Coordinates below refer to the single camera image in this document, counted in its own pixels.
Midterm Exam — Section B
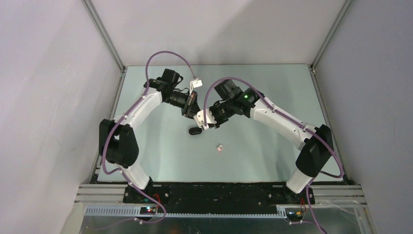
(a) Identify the black earbud charging case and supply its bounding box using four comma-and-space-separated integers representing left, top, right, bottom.
188, 127, 203, 136

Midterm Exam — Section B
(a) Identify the right controller board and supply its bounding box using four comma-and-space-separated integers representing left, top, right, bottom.
286, 211, 306, 224

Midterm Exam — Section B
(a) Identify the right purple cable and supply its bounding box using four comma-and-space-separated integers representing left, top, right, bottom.
203, 77, 345, 234

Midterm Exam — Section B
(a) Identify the purple cable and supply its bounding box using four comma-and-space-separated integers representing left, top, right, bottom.
203, 77, 345, 234
101, 51, 196, 224

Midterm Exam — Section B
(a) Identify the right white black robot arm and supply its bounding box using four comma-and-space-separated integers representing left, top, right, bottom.
202, 78, 334, 204

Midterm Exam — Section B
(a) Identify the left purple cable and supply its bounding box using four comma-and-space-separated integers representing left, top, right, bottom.
101, 51, 196, 224

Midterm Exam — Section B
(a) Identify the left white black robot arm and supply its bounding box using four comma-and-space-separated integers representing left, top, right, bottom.
99, 69, 203, 203

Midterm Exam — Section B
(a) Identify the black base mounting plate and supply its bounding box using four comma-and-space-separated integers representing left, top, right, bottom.
123, 182, 315, 215

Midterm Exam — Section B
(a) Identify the aluminium frame rail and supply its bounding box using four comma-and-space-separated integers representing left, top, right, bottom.
75, 182, 367, 218

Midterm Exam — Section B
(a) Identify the controller board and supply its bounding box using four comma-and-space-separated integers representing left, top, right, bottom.
139, 206, 158, 215
286, 211, 306, 224

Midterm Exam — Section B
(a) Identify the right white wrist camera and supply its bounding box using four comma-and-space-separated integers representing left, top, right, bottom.
193, 108, 217, 131

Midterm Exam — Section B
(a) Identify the left controller board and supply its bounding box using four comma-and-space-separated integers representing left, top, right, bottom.
139, 206, 158, 215

